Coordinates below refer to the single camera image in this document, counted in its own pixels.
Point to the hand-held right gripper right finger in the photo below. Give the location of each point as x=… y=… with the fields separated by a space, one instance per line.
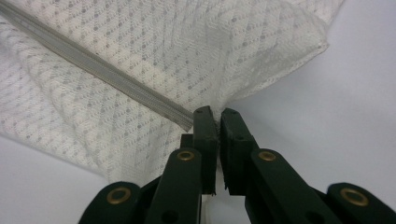
x=264 y=180

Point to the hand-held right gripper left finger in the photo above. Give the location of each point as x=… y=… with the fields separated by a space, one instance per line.
x=186 y=174

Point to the white mesh laundry bag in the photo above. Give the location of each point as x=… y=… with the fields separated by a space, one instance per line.
x=124 y=77

